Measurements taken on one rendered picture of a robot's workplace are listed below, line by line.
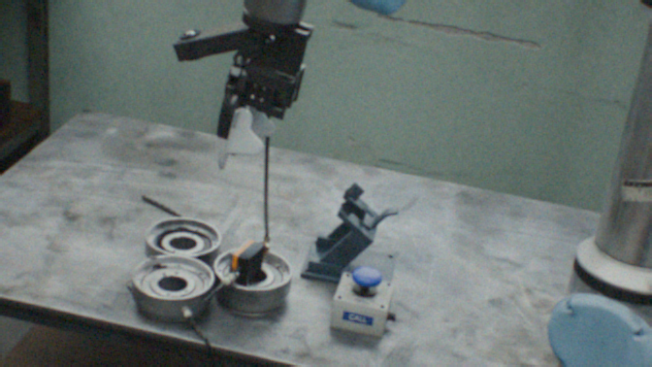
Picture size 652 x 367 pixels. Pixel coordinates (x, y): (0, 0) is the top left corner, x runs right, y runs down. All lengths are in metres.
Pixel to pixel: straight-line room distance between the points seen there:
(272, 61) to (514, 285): 0.51
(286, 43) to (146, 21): 1.86
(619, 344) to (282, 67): 0.51
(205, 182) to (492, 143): 1.46
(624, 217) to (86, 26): 2.33
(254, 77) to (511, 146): 1.79
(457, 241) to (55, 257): 0.61
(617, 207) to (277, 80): 0.43
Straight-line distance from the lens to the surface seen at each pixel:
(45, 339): 1.64
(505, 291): 1.42
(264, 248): 1.31
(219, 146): 1.23
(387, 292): 1.27
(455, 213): 1.60
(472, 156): 2.92
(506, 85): 2.83
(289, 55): 1.18
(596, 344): 1.04
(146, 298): 1.23
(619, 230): 1.01
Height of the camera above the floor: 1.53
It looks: 26 degrees down
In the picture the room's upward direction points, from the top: 8 degrees clockwise
